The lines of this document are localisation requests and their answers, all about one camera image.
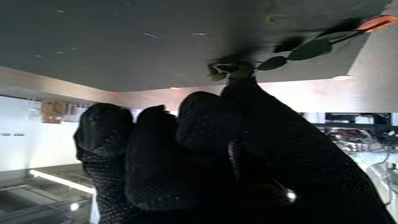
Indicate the green sprig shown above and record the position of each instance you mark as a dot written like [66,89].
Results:
[309,50]

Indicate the dark mat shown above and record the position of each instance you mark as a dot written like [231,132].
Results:
[117,40]

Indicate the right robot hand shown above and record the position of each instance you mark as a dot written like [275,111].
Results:
[236,173]

